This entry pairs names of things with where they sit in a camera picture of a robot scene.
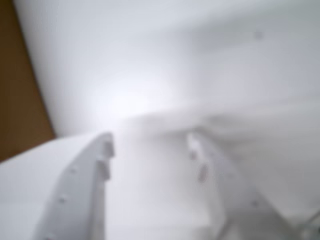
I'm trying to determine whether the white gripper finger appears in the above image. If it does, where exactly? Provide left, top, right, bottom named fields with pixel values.
left=186, top=131, right=301, bottom=240
left=0, top=131, right=116, bottom=240

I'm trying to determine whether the brown cardboard box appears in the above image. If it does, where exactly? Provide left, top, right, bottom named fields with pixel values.
left=0, top=0, right=56, bottom=163

